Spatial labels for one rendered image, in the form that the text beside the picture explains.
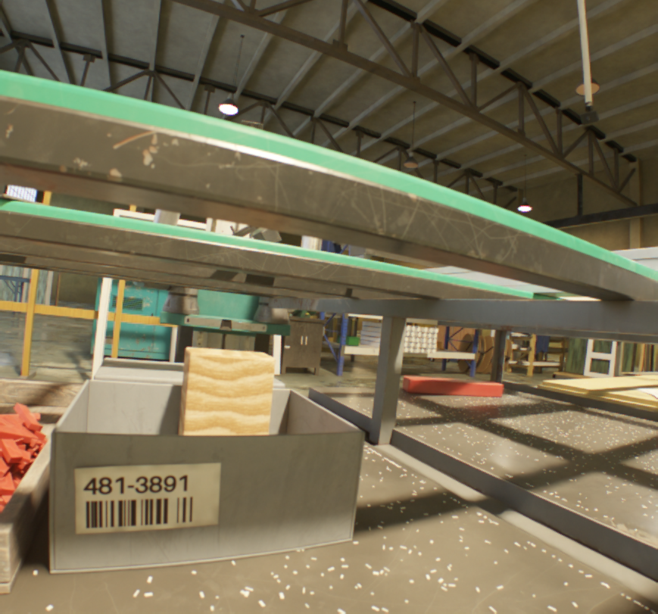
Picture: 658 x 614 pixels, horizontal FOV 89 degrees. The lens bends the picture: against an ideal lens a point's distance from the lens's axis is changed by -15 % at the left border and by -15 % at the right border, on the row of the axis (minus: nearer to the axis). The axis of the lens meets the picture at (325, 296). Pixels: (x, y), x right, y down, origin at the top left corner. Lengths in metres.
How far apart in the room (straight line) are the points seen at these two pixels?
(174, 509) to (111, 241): 0.28
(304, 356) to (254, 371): 4.68
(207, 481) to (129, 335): 4.62
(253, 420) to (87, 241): 0.26
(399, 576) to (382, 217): 0.26
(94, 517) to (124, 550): 0.03
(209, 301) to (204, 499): 1.88
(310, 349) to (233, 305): 3.05
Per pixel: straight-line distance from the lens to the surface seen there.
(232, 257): 0.46
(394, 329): 0.71
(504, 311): 0.53
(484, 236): 0.25
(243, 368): 0.41
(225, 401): 0.41
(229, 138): 0.19
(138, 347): 4.91
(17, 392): 0.70
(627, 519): 0.54
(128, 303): 4.88
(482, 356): 7.44
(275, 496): 0.32
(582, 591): 0.38
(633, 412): 1.31
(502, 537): 0.43
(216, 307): 2.14
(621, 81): 14.04
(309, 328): 5.07
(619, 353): 2.55
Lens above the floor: 0.78
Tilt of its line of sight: 3 degrees up
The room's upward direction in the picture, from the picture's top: 6 degrees clockwise
